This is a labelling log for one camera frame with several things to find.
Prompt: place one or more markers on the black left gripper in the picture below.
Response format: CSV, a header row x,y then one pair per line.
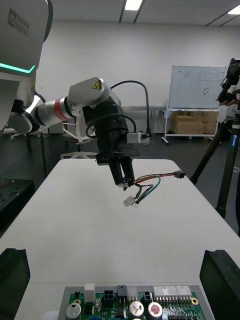
x,y
110,147

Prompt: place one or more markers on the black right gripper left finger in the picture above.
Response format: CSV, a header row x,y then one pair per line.
x,y
12,282

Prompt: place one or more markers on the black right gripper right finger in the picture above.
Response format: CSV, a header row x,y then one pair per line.
x,y
222,285

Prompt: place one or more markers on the silver and black left arm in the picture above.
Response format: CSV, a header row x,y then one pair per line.
x,y
87,92

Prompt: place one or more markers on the person's hand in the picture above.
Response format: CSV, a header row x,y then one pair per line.
x,y
227,102

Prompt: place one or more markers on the white office chair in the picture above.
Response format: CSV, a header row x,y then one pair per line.
x,y
75,152

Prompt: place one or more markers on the brown cardboard box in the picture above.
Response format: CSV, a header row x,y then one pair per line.
x,y
211,122
186,125

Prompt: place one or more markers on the black workbench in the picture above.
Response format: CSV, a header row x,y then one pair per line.
x,y
15,200

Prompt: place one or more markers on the black tripod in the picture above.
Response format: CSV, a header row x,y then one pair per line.
x,y
226,175

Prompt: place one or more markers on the whiteboard on wheeled stand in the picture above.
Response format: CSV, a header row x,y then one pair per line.
x,y
195,87

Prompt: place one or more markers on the pale grey robot torso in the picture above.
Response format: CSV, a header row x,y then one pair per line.
x,y
17,42

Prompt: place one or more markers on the ceiling light panel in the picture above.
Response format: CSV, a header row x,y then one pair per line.
x,y
133,4
235,10

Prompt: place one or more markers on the green circuit board grey frame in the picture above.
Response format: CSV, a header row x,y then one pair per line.
x,y
112,307

